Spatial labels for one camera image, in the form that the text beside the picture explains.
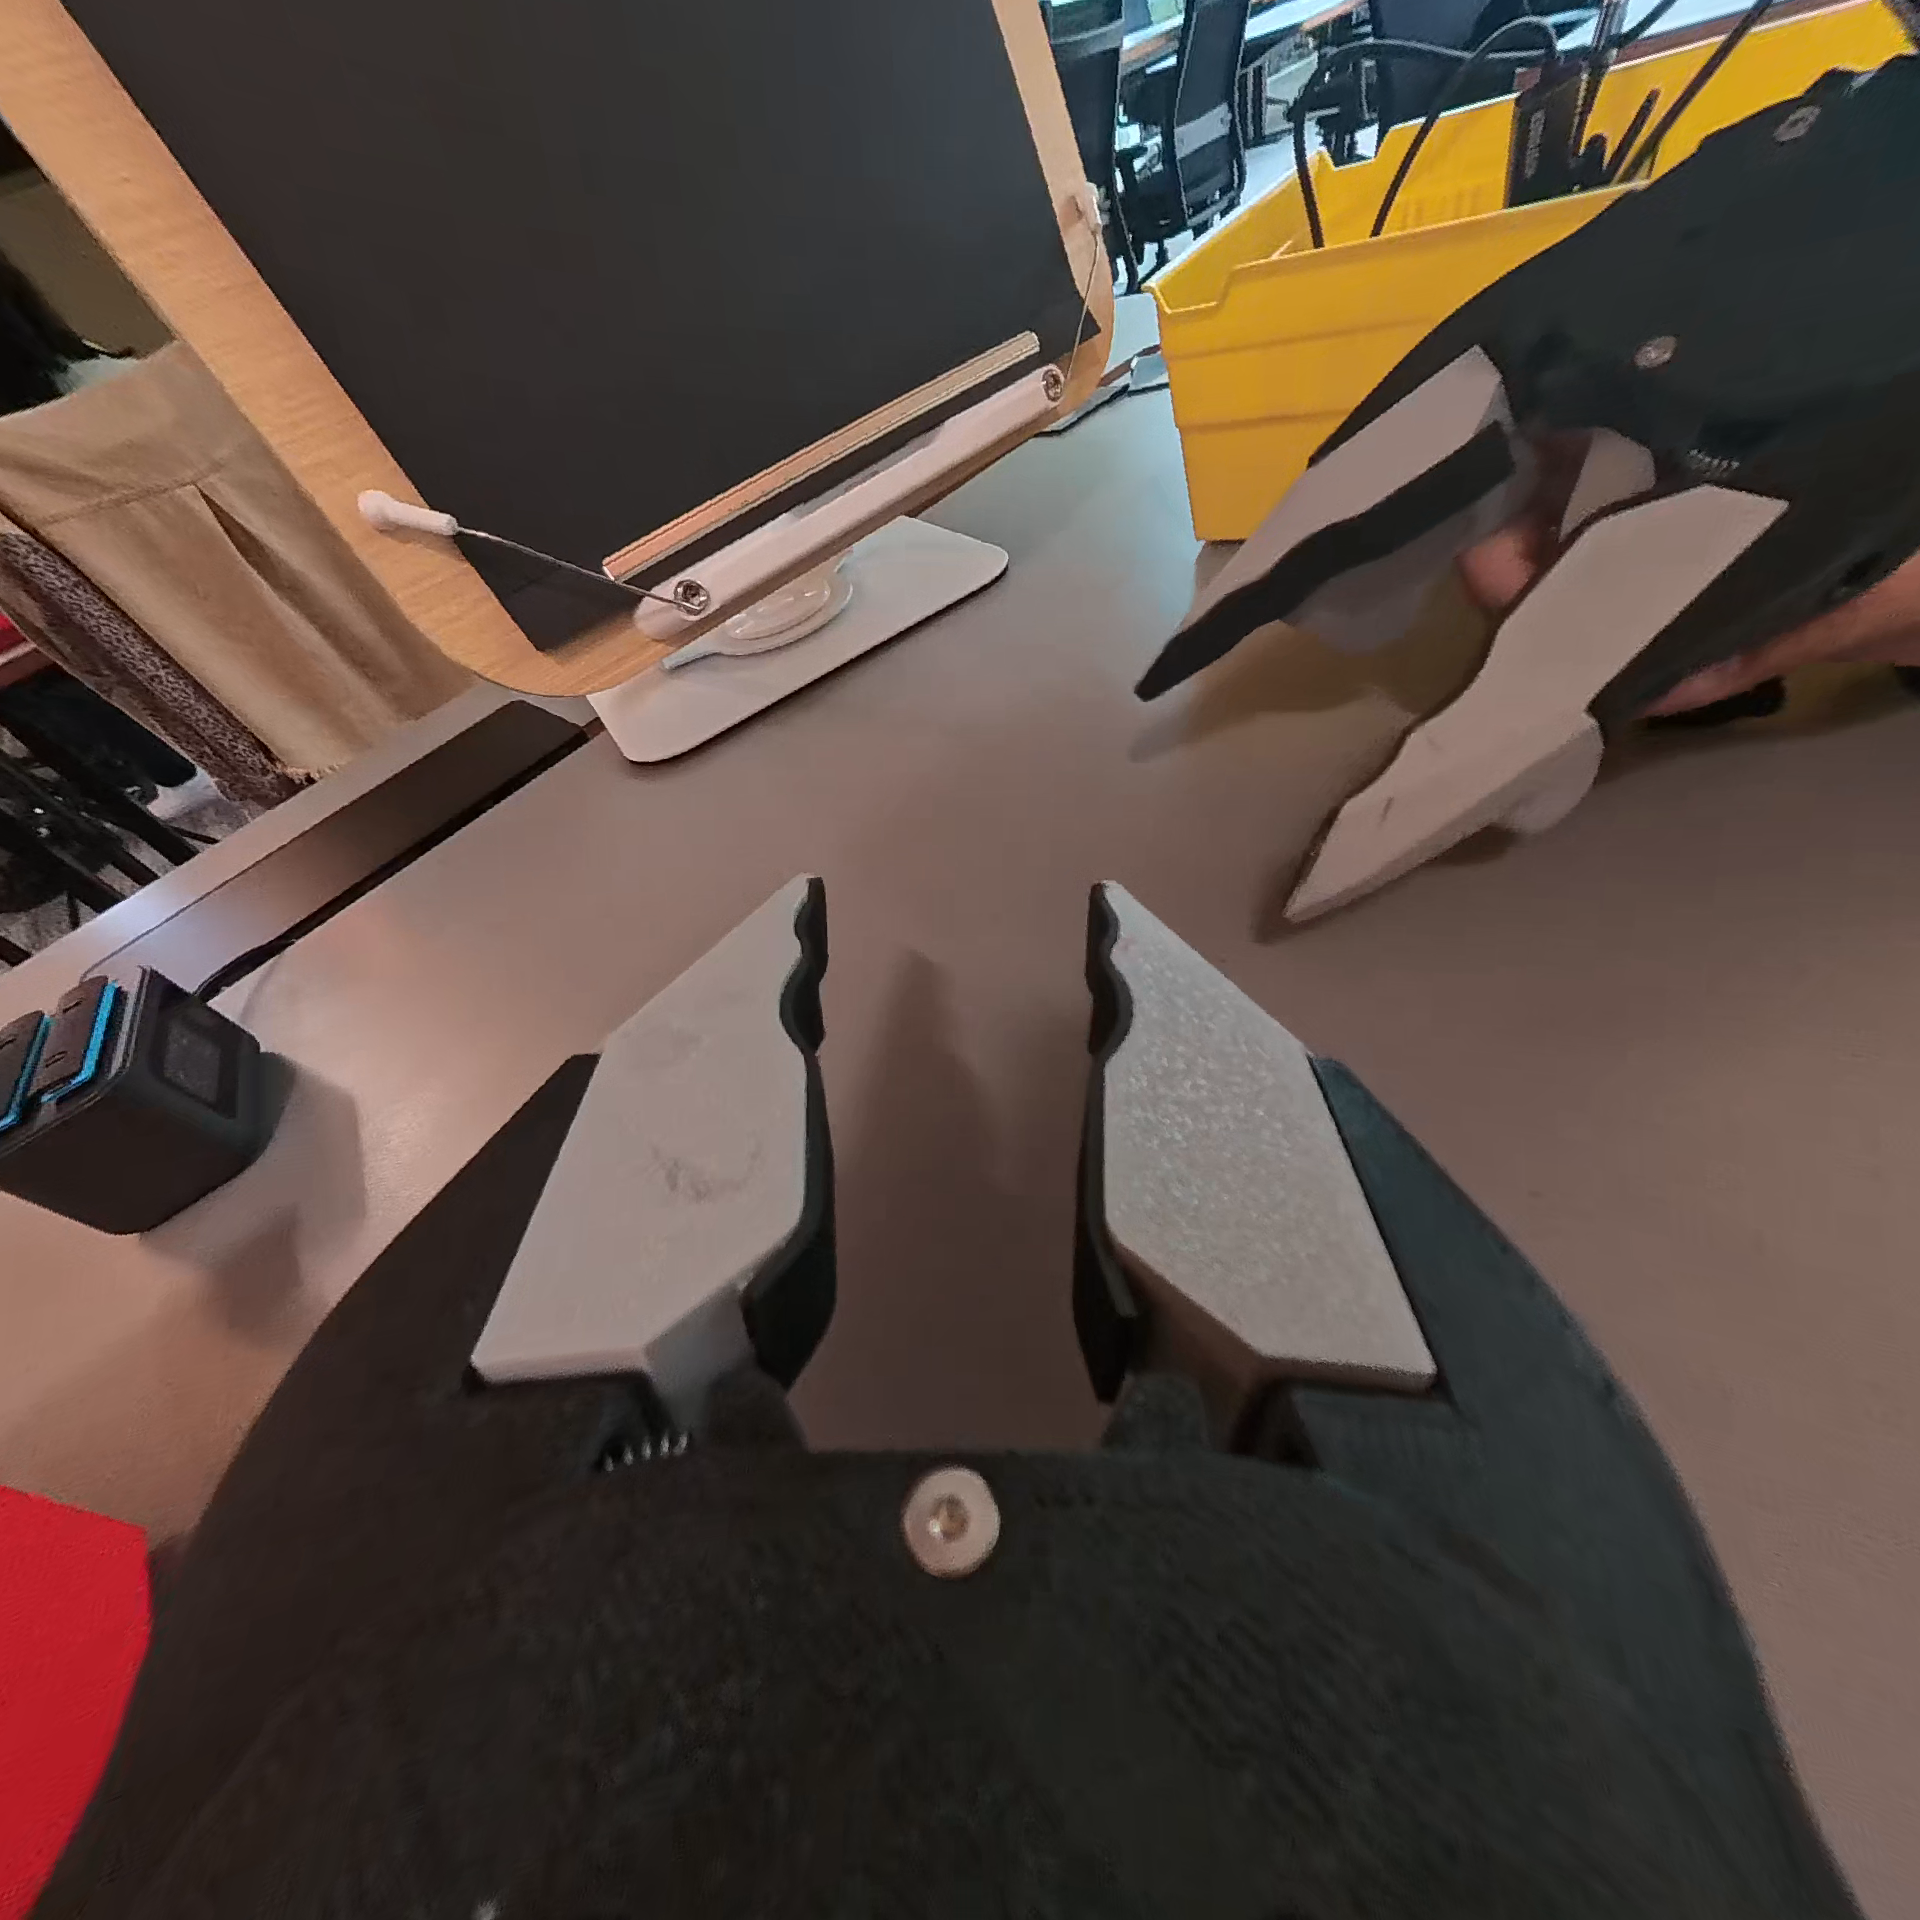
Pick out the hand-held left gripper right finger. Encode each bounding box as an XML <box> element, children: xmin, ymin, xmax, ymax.
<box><xmin>1069</xmin><ymin>880</ymin><xmax>1439</xmax><ymax>1409</ymax></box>

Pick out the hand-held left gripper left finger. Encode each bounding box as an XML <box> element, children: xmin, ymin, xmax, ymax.
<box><xmin>466</xmin><ymin>873</ymin><xmax>839</xmax><ymax>1395</ymax></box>

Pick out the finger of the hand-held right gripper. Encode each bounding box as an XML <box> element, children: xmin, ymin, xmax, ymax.
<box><xmin>1284</xmin><ymin>433</ymin><xmax>1789</xmax><ymax>923</ymax></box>
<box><xmin>1132</xmin><ymin>346</ymin><xmax>1536</xmax><ymax>704</ymax></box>

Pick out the yellow plastic bin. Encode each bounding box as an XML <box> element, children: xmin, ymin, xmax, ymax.
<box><xmin>1148</xmin><ymin>0</ymin><xmax>1920</xmax><ymax>544</ymax></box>

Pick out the black cable bundle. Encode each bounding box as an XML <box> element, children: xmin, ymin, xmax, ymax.
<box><xmin>1289</xmin><ymin>0</ymin><xmax>1788</xmax><ymax>249</ymax></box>

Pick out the person's right hand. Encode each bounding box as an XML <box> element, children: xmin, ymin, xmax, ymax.
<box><xmin>1462</xmin><ymin>435</ymin><xmax>1920</xmax><ymax>723</ymax></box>

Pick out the black office chair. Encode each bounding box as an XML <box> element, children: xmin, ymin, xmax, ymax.
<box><xmin>1117</xmin><ymin>0</ymin><xmax>1255</xmax><ymax>280</ymax></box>

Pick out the dark battery charger case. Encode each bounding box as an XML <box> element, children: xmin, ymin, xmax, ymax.
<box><xmin>0</xmin><ymin>967</ymin><xmax>265</xmax><ymax>1235</ymax></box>

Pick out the white-tipped metal stylus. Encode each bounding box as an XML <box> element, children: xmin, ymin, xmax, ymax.
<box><xmin>357</xmin><ymin>489</ymin><xmax>712</xmax><ymax>618</ymax></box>

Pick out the beige cloth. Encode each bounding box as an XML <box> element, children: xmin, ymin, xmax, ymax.
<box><xmin>0</xmin><ymin>336</ymin><xmax>466</xmax><ymax>776</ymax></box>

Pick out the brown patterned cloth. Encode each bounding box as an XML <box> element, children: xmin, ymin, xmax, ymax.
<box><xmin>0</xmin><ymin>527</ymin><xmax>301</xmax><ymax>804</ymax></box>

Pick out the red plastic bin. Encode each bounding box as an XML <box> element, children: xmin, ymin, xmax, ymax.
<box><xmin>0</xmin><ymin>1487</ymin><xmax>152</xmax><ymax>1920</ymax></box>

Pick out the wood-framed black board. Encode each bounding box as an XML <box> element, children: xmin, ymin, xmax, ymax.
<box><xmin>0</xmin><ymin>0</ymin><xmax>1119</xmax><ymax>699</ymax></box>

